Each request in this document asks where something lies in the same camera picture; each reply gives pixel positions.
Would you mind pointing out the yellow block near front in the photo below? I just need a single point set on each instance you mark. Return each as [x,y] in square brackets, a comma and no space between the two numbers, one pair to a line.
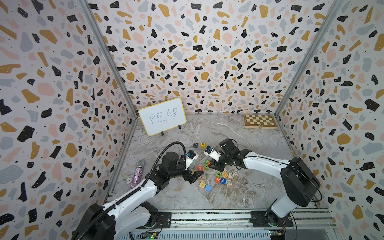
[202,185]

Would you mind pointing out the plain blue block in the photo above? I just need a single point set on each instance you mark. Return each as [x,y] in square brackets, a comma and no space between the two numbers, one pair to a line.
[208,188]

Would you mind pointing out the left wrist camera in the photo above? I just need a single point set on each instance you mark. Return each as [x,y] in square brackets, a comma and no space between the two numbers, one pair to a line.
[190,157]

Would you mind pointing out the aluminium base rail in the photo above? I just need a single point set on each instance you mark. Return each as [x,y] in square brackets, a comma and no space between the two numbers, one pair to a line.
[300,224]

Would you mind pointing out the blue number 7 block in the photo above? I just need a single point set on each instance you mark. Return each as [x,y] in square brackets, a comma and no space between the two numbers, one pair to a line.
[223,181]

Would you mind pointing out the wooden folding chess board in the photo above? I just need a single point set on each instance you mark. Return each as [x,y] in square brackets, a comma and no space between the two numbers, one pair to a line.
[259,122]

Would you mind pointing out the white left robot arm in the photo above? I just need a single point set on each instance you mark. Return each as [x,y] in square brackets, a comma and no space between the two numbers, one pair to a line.
[132,210]

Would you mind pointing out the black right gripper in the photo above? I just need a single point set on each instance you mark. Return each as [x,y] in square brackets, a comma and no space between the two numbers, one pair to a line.
[215,165]

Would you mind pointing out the whiteboard with PEAR text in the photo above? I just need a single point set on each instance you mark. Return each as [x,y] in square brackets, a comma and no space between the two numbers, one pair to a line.
[162,117]

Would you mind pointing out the pink glitter bottle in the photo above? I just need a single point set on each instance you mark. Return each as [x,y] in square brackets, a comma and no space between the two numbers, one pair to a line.
[138,173]

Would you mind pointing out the green number 2 block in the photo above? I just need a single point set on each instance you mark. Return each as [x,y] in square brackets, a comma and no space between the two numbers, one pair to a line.
[206,162]

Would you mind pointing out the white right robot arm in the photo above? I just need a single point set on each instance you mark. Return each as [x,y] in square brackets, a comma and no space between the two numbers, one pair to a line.
[299,182]

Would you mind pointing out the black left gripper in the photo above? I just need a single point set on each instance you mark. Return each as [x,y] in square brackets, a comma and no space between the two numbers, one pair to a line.
[196,175]

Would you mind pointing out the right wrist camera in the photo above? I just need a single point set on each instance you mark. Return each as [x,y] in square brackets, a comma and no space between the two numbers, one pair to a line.
[212,153]

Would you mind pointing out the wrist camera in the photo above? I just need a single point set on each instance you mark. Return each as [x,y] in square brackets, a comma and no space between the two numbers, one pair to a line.
[212,153]
[190,157]

